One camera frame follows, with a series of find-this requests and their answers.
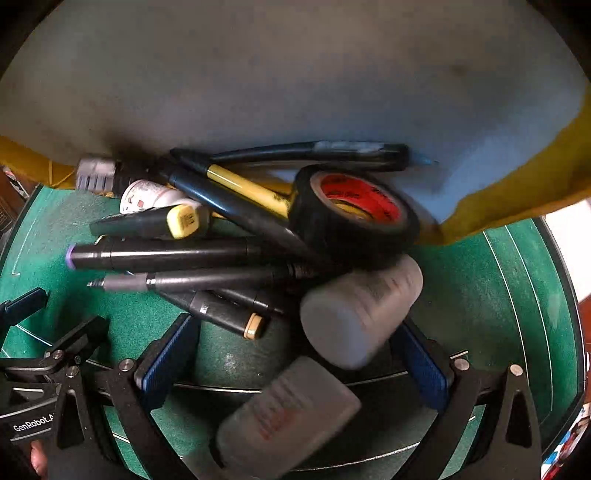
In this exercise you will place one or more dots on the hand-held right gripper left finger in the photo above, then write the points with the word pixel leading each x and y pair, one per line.
pixel 161 364

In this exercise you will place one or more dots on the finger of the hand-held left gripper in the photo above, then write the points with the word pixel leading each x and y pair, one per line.
pixel 25 302
pixel 81 337

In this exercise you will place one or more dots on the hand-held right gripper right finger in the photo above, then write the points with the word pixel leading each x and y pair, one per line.
pixel 422 364

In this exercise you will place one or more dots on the black marker with beige cap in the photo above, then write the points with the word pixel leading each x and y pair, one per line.
pixel 217 311

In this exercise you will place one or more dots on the grey marker with white cap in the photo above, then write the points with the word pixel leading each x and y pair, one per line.
pixel 138 224

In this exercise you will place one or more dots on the person's left hand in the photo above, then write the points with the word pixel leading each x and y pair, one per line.
pixel 39 461

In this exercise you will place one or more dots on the grey cylindrical container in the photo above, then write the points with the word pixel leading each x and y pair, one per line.
pixel 351 314

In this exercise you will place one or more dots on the grey fineliner pen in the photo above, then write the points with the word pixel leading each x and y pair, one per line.
pixel 207 278

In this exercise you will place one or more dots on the black marker with purple cap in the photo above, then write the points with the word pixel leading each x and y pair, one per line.
pixel 161 254

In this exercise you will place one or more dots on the grey rounded plastic container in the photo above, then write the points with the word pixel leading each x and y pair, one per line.
pixel 277 415

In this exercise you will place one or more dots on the white correction tape dispenser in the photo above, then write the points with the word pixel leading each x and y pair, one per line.
pixel 147 194

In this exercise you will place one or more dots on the black tape roll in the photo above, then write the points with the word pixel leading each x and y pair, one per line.
pixel 323 235

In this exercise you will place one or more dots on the colourful plastic bag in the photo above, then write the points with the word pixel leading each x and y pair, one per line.
pixel 572 443

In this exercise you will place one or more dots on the long black pen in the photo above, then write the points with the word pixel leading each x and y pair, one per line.
pixel 231 207

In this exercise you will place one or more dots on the yellow pen with black cap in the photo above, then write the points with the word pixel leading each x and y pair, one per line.
pixel 244 187

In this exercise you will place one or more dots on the black and clear gel pen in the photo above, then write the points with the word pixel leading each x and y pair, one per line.
pixel 286 152

